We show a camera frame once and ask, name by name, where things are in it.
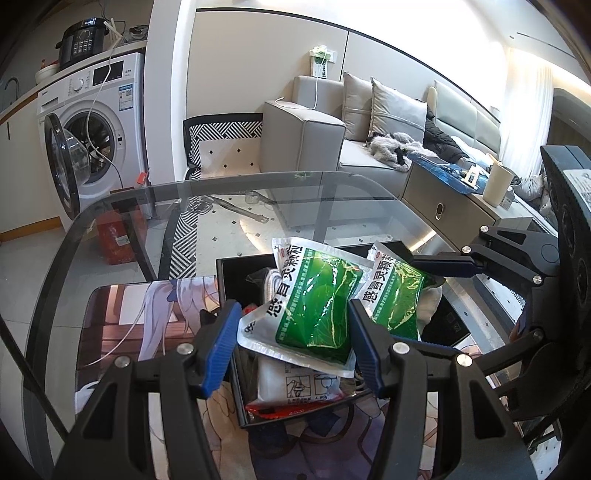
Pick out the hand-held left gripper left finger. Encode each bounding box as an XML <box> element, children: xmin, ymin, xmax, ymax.
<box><xmin>53</xmin><ymin>300</ymin><xmax>243</xmax><ymax>480</ymax></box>

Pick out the grey furry throw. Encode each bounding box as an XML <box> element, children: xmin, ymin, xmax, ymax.
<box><xmin>367</xmin><ymin>131</ymin><xmax>437</xmax><ymax>172</ymax></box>

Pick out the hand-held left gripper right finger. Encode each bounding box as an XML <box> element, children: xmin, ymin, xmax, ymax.
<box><xmin>347</xmin><ymin>299</ymin><xmax>536</xmax><ymax>480</ymax></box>

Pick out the black pressure cooker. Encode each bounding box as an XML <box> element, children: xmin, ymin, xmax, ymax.
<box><xmin>56</xmin><ymin>17</ymin><xmax>112</xmax><ymax>70</ymax></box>

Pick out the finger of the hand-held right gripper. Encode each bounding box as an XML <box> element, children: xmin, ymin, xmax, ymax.
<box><xmin>409</xmin><ymin>225</ymin><xmax>561</xmax><ymax>289</ymax></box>
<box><xmin>471</xmin><ymin>329</ymin><xmax>548</xmax><ymax>370</ymax></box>

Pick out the green medicine sachet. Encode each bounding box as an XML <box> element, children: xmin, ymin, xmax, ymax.
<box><xmin>361</xmin><ymin>241</ymin><xmax>446</xmax><ymax>342</ymax></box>
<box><xmin>237</xmin><ymin>236</ymin><xmax>375</xmax><ymax>377</ymax></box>

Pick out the black cardboard box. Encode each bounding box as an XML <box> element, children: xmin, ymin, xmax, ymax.
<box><xmin>215</xmin><ymin>240</ymin><xmax>472</xmax><ymax>428</ymax></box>

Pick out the white washing machine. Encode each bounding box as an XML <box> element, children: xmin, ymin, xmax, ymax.
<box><xmin>37</xmin><ymin>52</ymin><xmax>151</xmax><ymax>232</ymax></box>

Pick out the beige sofa cushion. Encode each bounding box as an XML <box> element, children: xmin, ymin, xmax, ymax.
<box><xmin>367</xmin><ymin>78</ymin><xmax>429</xmax><ymax>144</ymax></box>
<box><xmin>342</xmin><ymin>71</ymin><xmax>376</xmax><ymax>141</ymax></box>

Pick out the bag of white rope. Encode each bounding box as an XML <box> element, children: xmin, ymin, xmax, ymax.
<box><xmin>247</xmin><ymin>268</ymin><xmax>283</xmax><ymax>315</ymax></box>

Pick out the white bowl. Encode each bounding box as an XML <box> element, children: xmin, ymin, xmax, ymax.
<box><xmin>34</xmin><ymin>62</ymin><xmax>61</xmax><ymax>84</ymax></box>

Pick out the beige sofa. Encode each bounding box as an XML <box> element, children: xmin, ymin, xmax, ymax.
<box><xmin>259</xmin><ymin>74</ymin><xmax>504</xmax><ymax>227</ymax></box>

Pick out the beige side table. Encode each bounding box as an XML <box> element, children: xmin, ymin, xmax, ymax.
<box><xmin>401</xmin><ymin>154</ymin><xmax>559</xmax><ymax>259</ymax></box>

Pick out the blue mat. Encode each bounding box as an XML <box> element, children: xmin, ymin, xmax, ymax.
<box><xmin>409</xmin><ymin>154</ymin><xmax>485</xmax><ymax>192</ymax></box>

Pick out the white curtain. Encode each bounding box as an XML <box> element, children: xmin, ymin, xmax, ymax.
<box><xmin>501</xmin><ymin>46</ymin><xmax>555</xmax><ymax>176</ymax></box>

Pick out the black jacket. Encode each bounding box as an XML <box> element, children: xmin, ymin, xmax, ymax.
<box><xmin>422</xmin><ymin>104</ymin><xmax>472</xmax><ymax>162</ymax></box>

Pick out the wall power strip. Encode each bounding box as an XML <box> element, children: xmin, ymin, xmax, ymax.
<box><xmin>308</xmin><ymin>44</ymin><xmax>337</xmax><ymax>79</ymax></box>

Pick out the printed table mat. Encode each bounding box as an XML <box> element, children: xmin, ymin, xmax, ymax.
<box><xmin>76</xmin><ymin>274</ymin><xmax>509</xmax><ymax>480</ymax></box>

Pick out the red box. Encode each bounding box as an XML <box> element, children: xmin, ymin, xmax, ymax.
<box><xmin>95</xmin><ymin>205</ymin><xmax>144</xmax><ymax>266</ymax></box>

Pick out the beige cup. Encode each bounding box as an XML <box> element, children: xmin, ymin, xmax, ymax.
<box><xmin>482</xmin><ymin>162</ymin><xmax>515</xmax><ymax>208</ymax></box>

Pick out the white packet with red label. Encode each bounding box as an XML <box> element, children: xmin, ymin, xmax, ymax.
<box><xmin>245</xmin><ymin>355</ymin><xmax>358</xmax><ymax>422</ymax></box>

